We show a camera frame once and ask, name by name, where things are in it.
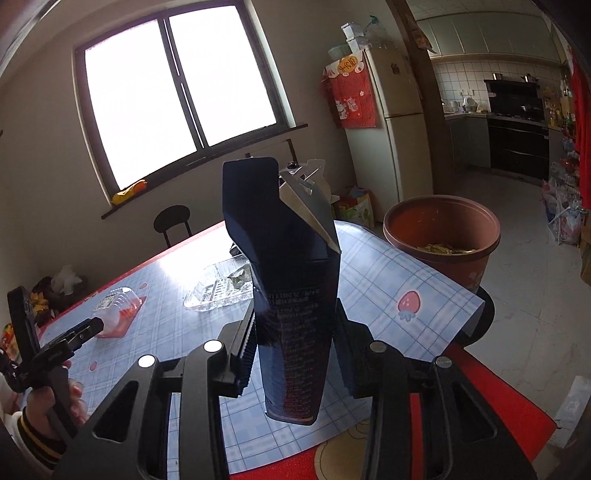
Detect blue carton box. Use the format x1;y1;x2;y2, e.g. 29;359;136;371
222;157;341;426

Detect brown plastic trash bucket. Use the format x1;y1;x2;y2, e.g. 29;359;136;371
383;195;501;292

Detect black kitchen stove unit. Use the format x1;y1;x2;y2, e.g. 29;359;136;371
485;79;550;181

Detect upper kitchen cabinets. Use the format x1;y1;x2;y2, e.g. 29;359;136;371
418;12;559;62

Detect person's left hand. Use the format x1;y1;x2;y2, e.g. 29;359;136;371
24;379;89;440

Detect blue plaid tablecloth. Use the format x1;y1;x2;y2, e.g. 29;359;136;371
38;220;486;476

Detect clear plastic tray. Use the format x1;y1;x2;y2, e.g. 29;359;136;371
183;256;253;312

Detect clear container with red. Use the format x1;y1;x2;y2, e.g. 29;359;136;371
92;287;146;339

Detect red cartoon table mat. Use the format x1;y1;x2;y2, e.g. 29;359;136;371
54;223;535;479

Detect black stool under bucket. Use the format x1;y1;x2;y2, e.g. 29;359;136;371
454;286;496;347

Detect black round stool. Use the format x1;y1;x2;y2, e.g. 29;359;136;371
153;205;193;248

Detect yellow orange item on sill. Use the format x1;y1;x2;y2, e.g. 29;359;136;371
111;179;147;206

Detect colourful bag by refrigerator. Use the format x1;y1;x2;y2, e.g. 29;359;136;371
332;186;375;229

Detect plastic bags on floor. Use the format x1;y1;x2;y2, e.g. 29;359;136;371
542;162;587;245

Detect cream two-door refrigerator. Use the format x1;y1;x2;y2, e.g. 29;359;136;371
346;48;433;221

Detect dark framed window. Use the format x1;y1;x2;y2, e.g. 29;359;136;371
74;1;297;211

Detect red cloth on refrigerator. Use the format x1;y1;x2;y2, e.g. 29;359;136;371
322;51;377;129

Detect white boxes on refrigerator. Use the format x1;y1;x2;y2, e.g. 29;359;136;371
328;15;394;61

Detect red hanging apron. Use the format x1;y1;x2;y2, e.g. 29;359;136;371
568;46;591;210

